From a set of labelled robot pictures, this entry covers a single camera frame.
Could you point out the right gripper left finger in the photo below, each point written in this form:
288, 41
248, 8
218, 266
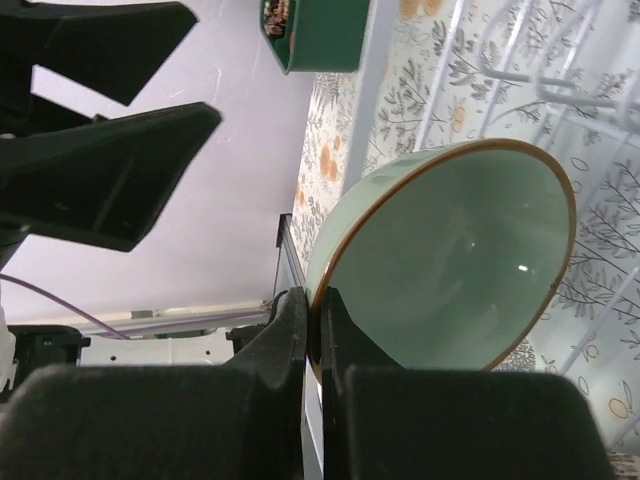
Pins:
237, 420

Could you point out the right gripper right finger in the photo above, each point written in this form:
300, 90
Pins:
383, 421

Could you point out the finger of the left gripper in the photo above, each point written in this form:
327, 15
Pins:
105, 183
114, 49

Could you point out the green compartment tray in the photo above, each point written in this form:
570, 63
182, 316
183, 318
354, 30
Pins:
314, 35

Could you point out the mint green bowl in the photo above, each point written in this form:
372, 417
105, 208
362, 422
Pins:
447, 257

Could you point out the floral table mat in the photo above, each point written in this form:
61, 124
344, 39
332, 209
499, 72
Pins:
450, 100

